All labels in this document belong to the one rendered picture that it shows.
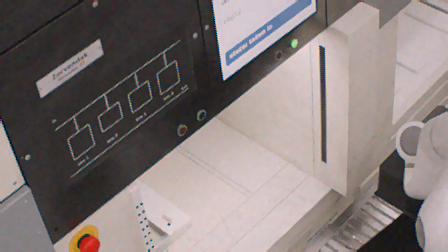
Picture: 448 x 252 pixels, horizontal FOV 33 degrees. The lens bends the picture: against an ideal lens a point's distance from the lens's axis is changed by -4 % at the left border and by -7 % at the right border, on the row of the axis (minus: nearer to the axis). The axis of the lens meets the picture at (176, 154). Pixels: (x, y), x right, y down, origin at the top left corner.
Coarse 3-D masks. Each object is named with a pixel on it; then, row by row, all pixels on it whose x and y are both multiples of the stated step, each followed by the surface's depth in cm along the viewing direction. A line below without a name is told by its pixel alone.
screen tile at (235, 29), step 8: (224, 0) 136; (232, 0) 137; (240, 0) 139; (248, 0) 141; (256, 0) 142; (264, 0) 144; (224, 8) 137; (232, 8) 139; (256, 8) 144; (264, 8) 145; (224, 16) 138; (240, 16) 141; (248, 16) 143; (256, 16) 145; (264, 16) 147; (232, 24) 141; (240, 24) 142; (248, 24) 144; (224, 32) 140; (232, 32) 142; (240, 32) 144; (224, 40) 141; (232, 40) 143
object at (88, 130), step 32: (288, 32) 155; (128, 64) 126; (160, 64) 132; (192, 64) 138; (96, 96) 125; (128, 96) 130; (160, 96) 136; (64, 128) 123; (96, 128) 128; (128, 128) 134; (64, 160) 126; (96, 160) 132
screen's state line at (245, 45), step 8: (304, 0) 154; (288, 8) 151; (296, 8) 153; (304, 8) 155; (280, 16) 150; (288, 16) 152; (264, 24) 148; (272, 24) 150; (280, 24) 152; (256, 32) 147; (264, 32) 149; (272, 32) 151; (248, 40) 146; (256, 40) 148; (232, 48) 144; (240, 48) 146; (248, 48) 148; (232, 56) 145; (240, 56) 147
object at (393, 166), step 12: (444, 108) 192; (396, 156) 183; (384, 168) 181; (396, 168) 180; (384, 180) 183; (396, 180) 179; (384, 192) 185; (396, 192) 182; (396, 204) 184; (408, 204) 181; (420, 204) 177
